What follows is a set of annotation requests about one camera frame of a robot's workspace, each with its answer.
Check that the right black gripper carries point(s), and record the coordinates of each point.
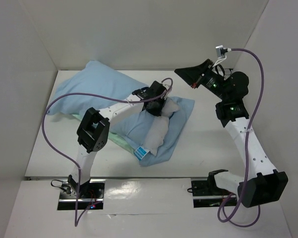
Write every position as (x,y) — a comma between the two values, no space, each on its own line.
(202,76)

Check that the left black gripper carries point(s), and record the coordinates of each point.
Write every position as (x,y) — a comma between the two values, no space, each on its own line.
(156,112)

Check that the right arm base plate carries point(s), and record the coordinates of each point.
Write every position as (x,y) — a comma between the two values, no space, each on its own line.
(205,192)

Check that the blue white pillow tag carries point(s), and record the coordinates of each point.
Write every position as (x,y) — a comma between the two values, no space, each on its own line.
(141,152)

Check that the light blue pillowcase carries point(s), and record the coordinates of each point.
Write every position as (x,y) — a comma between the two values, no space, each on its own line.
(96,85)

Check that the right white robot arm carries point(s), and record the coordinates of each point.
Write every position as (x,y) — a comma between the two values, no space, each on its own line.
(262,182)

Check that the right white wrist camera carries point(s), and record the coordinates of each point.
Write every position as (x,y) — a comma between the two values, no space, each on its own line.
(221,54)

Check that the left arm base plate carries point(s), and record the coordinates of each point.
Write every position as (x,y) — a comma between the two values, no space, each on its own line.
(91,197)

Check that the white pillow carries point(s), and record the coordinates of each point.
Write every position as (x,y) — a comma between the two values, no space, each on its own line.
(159,128)

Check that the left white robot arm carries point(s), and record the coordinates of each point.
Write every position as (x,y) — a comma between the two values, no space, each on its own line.
(95,126)

